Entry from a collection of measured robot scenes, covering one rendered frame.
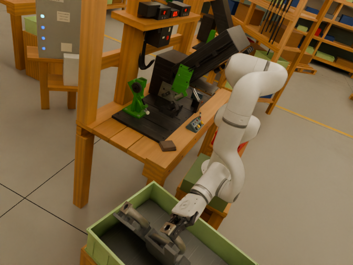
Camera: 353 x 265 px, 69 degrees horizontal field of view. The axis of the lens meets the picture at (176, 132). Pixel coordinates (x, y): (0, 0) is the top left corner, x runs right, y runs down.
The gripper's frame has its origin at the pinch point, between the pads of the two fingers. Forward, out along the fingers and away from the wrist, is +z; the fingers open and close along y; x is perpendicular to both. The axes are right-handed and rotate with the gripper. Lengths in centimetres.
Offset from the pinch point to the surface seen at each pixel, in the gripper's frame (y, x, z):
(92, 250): -36.3, 0.0, 21.0
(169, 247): 1.7, 2.1, 4.6
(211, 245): -18.7, 36.0, -15.8
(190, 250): -22.2, 30.5, -7.6
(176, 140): -69, 6, -62
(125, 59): -87, -58, -75
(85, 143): -105, -27, -21
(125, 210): -10.7, -13.5, 5.4
